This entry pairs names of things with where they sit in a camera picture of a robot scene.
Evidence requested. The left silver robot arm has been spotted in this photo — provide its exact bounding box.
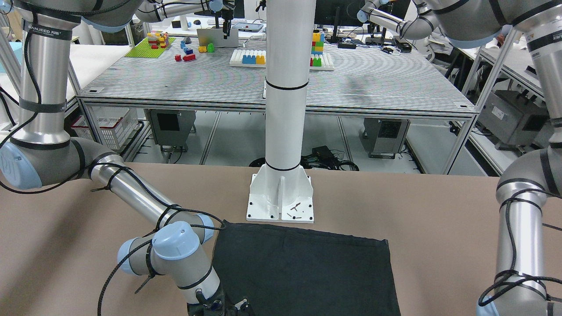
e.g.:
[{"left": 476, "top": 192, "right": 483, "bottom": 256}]
[{"left": 427, "top": 0, "right": 562, "bottom": 316}]

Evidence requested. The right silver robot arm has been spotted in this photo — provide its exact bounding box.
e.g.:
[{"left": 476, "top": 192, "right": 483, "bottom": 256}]
[{"left": 1, "top": 0, "right": 254, "bottom": 316}]

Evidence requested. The grey control box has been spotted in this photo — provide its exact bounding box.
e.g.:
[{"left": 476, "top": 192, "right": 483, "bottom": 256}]
[{"left": 144, "top": 109, "right": 195, "bottom": 153}]

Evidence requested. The white plastic basket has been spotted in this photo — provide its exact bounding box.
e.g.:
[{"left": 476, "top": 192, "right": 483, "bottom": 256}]
[{"left": 93, "top": 107, "right": 138, "bottom": 151}]

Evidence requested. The white block tray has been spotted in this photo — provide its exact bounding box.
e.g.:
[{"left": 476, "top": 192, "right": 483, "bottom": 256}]
[{"left": 229, "top": 49, "right": 267, "bottom": 68}]

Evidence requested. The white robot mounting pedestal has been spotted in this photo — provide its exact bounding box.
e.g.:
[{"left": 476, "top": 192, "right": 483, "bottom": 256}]
[{"left": 245, "top": 0, "right": 316, "bottom": 223}]

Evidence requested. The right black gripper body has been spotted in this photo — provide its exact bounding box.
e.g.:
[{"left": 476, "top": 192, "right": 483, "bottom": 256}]
[{"left": 188, "top": 290, "right": 254, "bottom": 316}]

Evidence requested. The black printed t-shirt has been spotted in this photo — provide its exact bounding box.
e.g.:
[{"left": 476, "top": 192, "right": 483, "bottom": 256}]
[{"left": 213, "top": 222, "right": 401, "bottom": 316}]

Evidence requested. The striped neighbouring work table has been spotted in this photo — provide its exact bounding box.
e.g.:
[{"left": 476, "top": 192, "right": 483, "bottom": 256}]
[{"left": 77, "top": 35, "right": 479, "bottom": 176}]

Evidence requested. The green lego baseplate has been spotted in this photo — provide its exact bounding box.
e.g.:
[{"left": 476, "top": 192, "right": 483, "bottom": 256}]
[{"left": 124, "top": 37, "right": 176, "bottom": 58}]

